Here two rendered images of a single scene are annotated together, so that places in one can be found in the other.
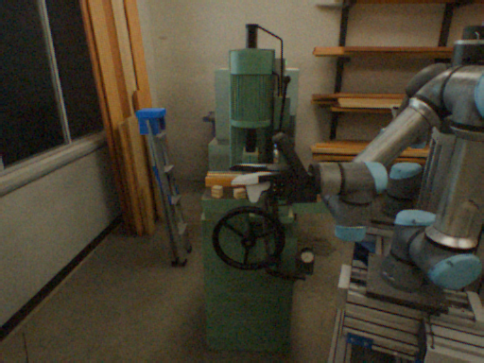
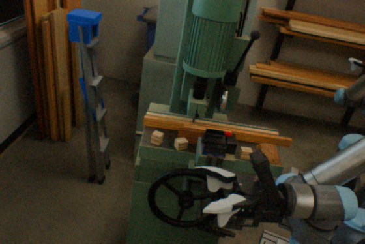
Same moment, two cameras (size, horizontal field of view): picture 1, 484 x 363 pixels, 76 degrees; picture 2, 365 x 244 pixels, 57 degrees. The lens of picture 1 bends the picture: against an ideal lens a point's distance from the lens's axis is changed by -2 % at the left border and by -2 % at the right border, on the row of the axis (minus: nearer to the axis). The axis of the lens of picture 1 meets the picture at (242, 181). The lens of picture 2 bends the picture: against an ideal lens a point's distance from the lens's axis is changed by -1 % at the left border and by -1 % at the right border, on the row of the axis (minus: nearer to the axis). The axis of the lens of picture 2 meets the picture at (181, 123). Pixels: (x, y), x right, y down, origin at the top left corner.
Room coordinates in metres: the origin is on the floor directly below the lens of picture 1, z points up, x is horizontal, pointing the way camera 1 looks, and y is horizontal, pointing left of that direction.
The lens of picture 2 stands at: (0.13, 0.14, 1.69)
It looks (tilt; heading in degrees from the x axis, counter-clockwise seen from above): 30 degrees down; 354
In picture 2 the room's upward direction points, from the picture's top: 10 degrees clockwise
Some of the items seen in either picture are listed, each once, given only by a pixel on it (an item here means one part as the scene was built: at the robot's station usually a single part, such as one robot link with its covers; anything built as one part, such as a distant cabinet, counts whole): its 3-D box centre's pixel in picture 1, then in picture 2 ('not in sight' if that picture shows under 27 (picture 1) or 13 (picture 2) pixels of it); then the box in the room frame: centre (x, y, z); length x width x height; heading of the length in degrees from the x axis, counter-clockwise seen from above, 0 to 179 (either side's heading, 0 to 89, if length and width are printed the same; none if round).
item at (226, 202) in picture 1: (269, 200); (210, 154); (1.30, -0.13, 0.87); 0.61 x 0.30 x 0.06; 88
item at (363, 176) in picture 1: (358, 179); (327, 203); (0.68, -0.27, 1.21); 0.11 x 0.08 x 0.09; 93
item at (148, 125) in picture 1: (166, 189); (91, 102); (2.13, 0.55, 0.58); 0.27 x 0.25 x 1.16; 85
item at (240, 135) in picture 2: (274, 182); (218, 132); (1.41, -0.16, 0.92); 0.67 x 0.02 x 0.04; 88
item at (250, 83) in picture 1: (250, 89); (211, 32); (1.41, -0.04, 1.35); 0.18 x 0.18 x 0.31
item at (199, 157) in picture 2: (270, 199); (214, 157); (1.22, -0.12, 0.92); 0.15 x 0.13 x 0.09; 88
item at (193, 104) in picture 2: (250, 159); (196, 104); (1.43, -0.04, 1.03); 0.14 x 0.07 x 0.09; 178
